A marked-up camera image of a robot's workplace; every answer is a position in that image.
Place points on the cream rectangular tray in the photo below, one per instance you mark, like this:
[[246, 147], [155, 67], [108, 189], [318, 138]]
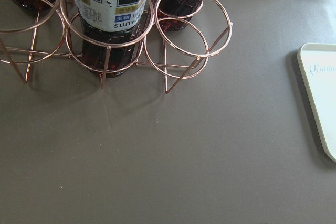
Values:
[[317, 66]]

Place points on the tea bottle middle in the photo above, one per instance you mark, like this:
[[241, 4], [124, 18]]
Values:
[[113, 22]]

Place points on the copper wire bottle rack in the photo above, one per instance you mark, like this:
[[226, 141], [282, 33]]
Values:
[[71, 22]]

